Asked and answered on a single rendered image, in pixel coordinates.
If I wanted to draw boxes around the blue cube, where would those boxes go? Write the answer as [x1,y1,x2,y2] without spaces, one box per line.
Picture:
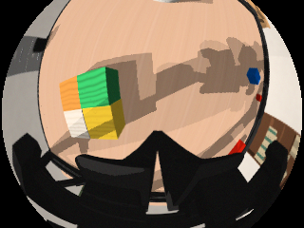
[246,67,260,85]

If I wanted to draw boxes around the yellow cube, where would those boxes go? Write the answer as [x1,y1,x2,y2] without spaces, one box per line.
[83,99,125,140]

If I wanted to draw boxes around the green cube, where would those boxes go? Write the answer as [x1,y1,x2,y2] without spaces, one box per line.
[77,66,121,109]

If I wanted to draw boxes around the red rectangular bar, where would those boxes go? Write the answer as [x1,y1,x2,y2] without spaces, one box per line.
[228,140,245,155]

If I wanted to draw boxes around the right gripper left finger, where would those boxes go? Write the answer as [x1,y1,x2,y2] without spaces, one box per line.
[75,130,159,212]

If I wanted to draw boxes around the orange cube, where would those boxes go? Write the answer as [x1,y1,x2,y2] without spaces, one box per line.
[59,76,81,111]

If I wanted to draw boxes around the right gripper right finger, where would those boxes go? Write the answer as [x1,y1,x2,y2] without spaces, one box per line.
[158,130,244,211]

